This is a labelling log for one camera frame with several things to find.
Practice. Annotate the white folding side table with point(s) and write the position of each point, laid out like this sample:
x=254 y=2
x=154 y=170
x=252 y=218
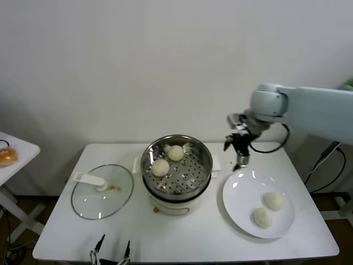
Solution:
x=22 y=154

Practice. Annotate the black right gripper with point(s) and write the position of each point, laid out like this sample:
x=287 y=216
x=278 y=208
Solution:
x=242 y=143

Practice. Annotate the white steamed baozi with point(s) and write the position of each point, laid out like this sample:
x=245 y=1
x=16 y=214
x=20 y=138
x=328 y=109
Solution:
x=160 y=167
x=273 y=201
x=262 y=218
x=175 y=152

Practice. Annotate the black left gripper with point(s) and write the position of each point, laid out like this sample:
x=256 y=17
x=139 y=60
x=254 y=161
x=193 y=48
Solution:
x=110 y=262

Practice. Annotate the golden bread bun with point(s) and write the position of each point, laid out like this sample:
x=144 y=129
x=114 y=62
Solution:
x=8 y=157

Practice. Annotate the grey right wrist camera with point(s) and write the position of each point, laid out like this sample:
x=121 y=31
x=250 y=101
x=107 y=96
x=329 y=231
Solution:
x=234 y=120

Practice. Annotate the white electric cooker pot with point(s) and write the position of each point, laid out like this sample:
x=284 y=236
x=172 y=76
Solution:
x=171 y=207

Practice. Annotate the white round plate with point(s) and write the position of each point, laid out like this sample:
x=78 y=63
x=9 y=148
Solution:
x=237 y=198

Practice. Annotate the pale green object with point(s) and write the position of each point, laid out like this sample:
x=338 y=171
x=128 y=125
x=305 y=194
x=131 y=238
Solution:
x=347 y=84

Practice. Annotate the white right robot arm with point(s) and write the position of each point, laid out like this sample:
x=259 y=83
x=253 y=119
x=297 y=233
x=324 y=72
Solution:
x=317 y=110

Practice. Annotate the stainless steel steamer basket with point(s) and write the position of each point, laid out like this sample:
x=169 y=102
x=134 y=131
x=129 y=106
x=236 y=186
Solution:
x=198 y=157

